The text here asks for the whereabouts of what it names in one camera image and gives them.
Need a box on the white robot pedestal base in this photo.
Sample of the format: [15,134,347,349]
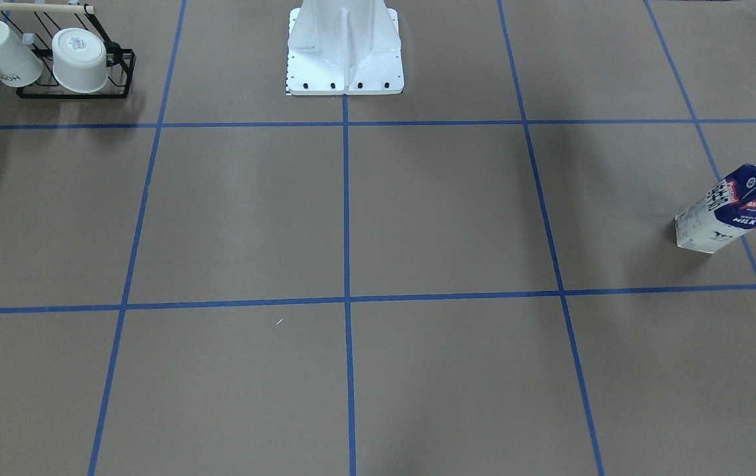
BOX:
[285,1,405,96]

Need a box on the black wire cup rack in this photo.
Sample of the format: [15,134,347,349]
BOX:
[0,1,136,99]

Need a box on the white mug with lettering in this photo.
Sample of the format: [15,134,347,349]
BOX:
[0,21,43,88]

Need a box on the blue white milk carton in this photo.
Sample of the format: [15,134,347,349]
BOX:
[674,163,756,254]

